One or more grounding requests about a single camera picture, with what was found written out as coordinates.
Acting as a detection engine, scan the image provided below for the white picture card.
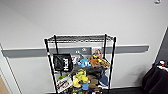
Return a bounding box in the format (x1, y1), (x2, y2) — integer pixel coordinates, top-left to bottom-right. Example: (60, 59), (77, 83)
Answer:
(91, 47), (104, 60)

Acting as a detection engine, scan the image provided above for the blue plush toy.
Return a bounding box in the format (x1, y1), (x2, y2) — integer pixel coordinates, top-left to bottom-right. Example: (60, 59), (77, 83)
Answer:
(77, 57), (91, 69)

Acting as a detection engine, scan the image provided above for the orange plush toy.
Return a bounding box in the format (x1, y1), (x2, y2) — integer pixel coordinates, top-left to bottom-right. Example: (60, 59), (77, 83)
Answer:
(87, 54), (105, 69)

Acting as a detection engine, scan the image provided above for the black Huel bag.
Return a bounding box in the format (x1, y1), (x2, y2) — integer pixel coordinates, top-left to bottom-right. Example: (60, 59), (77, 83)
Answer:
(52, 53), (74, 73)

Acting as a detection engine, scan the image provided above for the brown plush toy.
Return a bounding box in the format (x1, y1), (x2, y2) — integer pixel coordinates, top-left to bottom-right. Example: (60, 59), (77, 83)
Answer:
(99, 58), (111, 69)

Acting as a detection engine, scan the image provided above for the yellow plush toy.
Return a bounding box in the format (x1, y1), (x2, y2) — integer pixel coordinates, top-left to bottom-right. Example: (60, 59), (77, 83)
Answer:
(72, 67), (90, 89)

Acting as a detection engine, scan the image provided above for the blue shark plush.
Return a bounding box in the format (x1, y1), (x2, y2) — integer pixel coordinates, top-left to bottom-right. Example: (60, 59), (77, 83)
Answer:
(98, 73), (110, 89)

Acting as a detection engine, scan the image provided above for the small blue cup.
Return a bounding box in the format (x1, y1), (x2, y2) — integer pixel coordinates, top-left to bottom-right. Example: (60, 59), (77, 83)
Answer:
(81, 81), (91, 92)

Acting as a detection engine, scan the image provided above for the white printed bag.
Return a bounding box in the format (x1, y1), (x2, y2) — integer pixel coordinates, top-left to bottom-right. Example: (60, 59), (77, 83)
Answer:
(55, 74), (74, 94)

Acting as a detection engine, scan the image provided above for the black garment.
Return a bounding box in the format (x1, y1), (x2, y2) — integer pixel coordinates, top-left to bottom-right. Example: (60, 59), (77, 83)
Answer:
(141, 63), (168, 94)

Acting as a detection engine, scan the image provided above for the round ceiling fixture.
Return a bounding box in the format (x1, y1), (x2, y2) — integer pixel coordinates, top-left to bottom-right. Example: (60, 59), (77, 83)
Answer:
(153, 0), (163, 5)

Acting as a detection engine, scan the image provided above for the black wire shelf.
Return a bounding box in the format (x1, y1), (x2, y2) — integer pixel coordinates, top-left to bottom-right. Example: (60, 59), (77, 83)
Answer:
(43, 33), (118, 94)

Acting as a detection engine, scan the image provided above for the white door frame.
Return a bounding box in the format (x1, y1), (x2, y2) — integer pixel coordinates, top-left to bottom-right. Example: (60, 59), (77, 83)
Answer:
(0, 43), (18, 94)

